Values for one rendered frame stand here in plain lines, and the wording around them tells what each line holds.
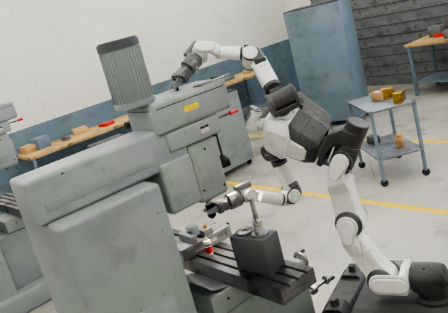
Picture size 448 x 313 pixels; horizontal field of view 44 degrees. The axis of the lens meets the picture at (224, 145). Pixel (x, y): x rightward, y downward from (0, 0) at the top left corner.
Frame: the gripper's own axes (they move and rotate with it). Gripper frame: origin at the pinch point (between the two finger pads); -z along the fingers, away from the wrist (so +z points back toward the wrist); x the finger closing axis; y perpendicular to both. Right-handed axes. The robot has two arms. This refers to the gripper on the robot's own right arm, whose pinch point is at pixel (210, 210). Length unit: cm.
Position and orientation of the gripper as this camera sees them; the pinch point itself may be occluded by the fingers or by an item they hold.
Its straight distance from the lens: 300.4
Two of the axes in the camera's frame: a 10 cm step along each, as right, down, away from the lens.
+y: 2.6, 9.4, 2.4
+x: 4.0, 1.2, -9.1
